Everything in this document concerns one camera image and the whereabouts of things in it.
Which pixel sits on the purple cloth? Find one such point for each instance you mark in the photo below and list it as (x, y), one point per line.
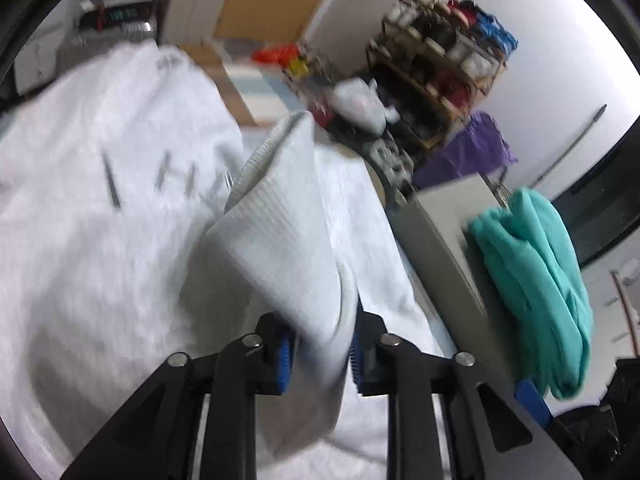
(470, 150)

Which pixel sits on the metal pole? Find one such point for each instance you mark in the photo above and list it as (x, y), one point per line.
(580, 137)

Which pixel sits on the wooden shelf rack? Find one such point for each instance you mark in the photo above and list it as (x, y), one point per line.
(440, 60)

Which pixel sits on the checked blanket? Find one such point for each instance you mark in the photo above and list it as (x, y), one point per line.
(270, 102)

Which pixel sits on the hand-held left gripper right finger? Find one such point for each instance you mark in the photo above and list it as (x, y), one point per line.
(356, 360)

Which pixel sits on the teal garment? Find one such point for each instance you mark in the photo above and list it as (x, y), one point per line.
(540, 270)

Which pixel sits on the black glossy furniture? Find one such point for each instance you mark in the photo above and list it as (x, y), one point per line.
(595, 200)

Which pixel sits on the red plastic bag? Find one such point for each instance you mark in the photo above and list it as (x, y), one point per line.
(275, 53)

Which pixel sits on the blue plastic piece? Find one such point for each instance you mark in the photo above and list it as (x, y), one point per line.
(532, 400)

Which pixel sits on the grey box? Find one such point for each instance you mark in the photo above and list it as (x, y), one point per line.
(440, 230)

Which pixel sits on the wooden door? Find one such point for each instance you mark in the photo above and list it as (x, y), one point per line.
(270, 0)

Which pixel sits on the white sweatshirt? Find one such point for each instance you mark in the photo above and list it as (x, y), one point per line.
(125, 240)

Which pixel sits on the black box with display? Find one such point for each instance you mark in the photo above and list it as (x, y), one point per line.
(117, 12)

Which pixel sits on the silver suitcase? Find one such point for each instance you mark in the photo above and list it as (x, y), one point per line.
(80, 42)

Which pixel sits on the yellow toy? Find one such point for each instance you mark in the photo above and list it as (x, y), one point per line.
(298, 66)

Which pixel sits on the white wardrobe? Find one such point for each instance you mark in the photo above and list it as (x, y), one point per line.
(200, 0)

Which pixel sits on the white plastic bag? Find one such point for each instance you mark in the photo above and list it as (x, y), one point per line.
(357, 102)

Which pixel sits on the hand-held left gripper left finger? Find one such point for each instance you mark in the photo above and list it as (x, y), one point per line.
(284, 360)

